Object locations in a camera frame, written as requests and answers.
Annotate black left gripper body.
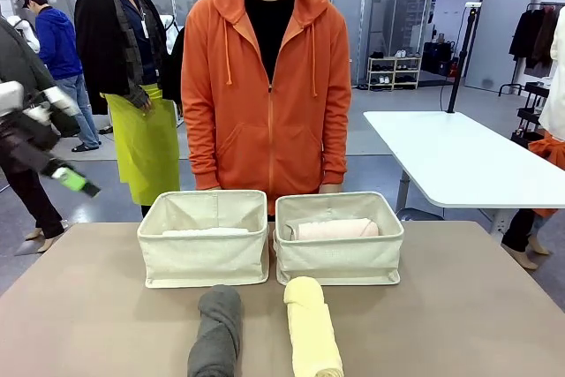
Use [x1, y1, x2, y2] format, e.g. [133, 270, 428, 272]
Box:
[0, 105, 62, 175]

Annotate white towel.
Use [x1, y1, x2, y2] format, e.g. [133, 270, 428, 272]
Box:
[162, 226, 251, 238]

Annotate pink towel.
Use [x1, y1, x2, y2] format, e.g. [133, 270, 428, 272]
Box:
[282, 217, 380, 243]

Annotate yellow towel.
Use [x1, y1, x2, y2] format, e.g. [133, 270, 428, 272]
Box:
[282, 275, 344, 377]

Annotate person's right forearm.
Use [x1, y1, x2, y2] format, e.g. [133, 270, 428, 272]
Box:
[181, 98, 222, 191]

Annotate person's left forearm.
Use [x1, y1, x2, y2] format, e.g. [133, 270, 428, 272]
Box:
[320, 85, 353, 186]

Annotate figure in dark green coat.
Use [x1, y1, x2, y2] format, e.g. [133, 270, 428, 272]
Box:
[0, 14, 83, 254]

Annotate yellow-green apron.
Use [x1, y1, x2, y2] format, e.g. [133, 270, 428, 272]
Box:
[100, 83, 181, 207]

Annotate person in blue jacket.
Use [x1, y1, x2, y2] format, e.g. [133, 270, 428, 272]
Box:
[20, 0, 102, 154]

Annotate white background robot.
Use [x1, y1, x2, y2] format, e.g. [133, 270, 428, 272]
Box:
[8, 14, 40, 54]

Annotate cream fabric basket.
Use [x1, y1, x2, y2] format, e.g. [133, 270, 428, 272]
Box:
[272, 191, 405, 286]
[136, 190, 270, 289]

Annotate person in orange hoodie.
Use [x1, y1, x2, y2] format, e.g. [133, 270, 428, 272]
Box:
[180, 0, 353, 219]

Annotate rolled grey towel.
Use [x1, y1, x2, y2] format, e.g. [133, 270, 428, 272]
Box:
[186, 283, 245, 377]

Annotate wooden shoe rack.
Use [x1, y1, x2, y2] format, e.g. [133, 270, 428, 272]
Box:
[366, 49, 423, 92]

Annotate black luggage bags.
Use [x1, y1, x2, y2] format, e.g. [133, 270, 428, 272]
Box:
[421, 40, 456, 77]

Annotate white side table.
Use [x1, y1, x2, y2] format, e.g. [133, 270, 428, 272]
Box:
[362, 110, 565, 219]

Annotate black utility cart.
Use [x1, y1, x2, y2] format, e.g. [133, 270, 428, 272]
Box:
[510, 81, 553, 145]

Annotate person with orange garment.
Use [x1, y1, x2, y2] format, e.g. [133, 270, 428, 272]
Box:
[501, 132, 565, 270]

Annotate rack of dark coats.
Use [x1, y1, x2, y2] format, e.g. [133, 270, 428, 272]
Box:
[498, 2, 561, 96]

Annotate black camera pole stand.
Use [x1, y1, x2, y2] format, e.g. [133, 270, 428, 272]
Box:
[446, 1, 483, 114]

